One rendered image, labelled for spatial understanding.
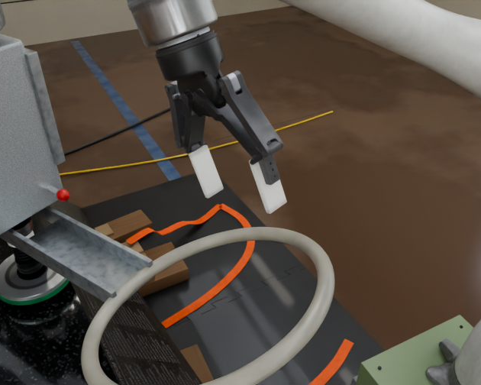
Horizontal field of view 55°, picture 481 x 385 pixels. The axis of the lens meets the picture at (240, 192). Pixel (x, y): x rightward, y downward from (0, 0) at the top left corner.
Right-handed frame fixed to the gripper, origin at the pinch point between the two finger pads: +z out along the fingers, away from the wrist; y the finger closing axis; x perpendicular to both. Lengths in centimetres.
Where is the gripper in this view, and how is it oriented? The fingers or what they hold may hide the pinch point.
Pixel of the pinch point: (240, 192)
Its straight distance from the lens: 61.1
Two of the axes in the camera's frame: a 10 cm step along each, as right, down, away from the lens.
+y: -5.9, -1.2, 8.0
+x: -7.4, 4.8, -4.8
